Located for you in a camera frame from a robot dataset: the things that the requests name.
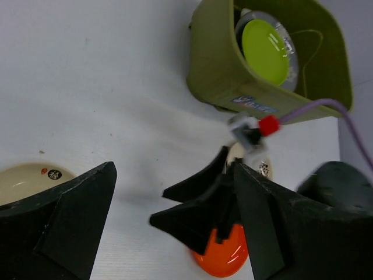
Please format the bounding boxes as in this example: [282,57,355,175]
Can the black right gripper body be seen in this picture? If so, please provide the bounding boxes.
[209,159,242,244]

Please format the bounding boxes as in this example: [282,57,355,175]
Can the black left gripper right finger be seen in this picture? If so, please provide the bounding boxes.
[234,163,372,279]

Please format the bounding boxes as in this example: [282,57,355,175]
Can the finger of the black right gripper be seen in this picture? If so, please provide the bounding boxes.
[149,201,234,256]
[162,146,229,203]

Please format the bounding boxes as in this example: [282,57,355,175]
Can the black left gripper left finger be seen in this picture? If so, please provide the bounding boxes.
[1,162,117,279]

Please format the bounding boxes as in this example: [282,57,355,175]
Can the orange plate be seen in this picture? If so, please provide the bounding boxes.
[191,224,248,278]

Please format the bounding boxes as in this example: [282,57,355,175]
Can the cream plate with small motifs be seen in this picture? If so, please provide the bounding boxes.
[1,162,75,205]

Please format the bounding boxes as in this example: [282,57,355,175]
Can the lime green plate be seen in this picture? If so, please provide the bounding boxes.
[241,19,290,85]

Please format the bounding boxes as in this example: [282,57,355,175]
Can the grey reindeer plate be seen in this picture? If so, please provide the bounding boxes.
[235,8,299,91]

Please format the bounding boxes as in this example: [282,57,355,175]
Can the olive green plastic bin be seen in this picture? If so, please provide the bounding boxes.
[186,1,353,118]

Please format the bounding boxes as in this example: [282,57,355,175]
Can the cream plate with black patch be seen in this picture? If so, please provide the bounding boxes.
[223,142,273,180]

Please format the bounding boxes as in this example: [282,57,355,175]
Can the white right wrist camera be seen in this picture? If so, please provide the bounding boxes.
[227,112,280,170]

